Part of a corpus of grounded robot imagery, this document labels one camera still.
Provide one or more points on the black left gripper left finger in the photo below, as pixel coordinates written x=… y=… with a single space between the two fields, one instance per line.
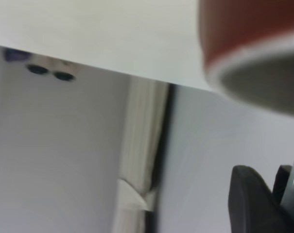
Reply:
x=251 y=201

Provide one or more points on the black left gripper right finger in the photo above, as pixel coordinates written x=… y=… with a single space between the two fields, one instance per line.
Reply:
x=281 y=184

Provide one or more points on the red ceramic mug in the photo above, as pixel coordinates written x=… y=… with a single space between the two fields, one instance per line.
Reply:
x=246 y=29

